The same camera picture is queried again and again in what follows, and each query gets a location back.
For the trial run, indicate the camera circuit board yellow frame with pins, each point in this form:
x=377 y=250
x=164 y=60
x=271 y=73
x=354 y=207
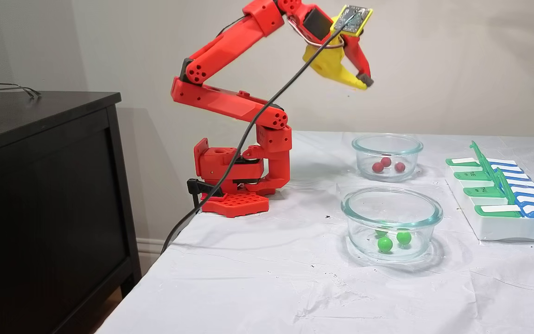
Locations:
x=352 y=18

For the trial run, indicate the red round pill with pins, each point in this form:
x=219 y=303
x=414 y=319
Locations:
x=386 y=162
x=378 y=167
x=400 y=167

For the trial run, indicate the weekly pill organizer box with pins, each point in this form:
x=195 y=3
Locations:
x=503 y=227

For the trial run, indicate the eyeglasses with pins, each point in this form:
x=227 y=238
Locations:
x=16 y=86

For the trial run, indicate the glass bowl for green pills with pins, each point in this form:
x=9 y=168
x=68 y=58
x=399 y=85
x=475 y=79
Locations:
x=364 y=250

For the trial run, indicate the glass bowl for red pills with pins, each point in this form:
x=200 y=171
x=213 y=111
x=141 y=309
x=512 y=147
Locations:
x=410 y=153

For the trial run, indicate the green round pill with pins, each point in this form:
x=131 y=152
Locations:
x=380 y=232
x=384 y=244
x=403 y=238

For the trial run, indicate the white tablecloth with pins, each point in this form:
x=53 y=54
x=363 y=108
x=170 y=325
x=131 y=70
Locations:
x=271 y=287

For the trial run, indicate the black wooden cabinet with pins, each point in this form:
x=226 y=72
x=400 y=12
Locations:
x=40 y=208

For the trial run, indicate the black table clamp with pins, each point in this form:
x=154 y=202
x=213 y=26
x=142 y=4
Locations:
x=202 y=186

